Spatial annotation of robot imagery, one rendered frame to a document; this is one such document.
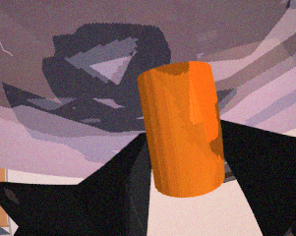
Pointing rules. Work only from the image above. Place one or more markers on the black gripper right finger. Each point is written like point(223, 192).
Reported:
point(264, 165)

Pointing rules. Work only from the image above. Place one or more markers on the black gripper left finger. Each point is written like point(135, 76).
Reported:
point(113, 201)

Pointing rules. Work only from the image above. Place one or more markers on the orange knob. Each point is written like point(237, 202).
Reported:
point(181, 119)

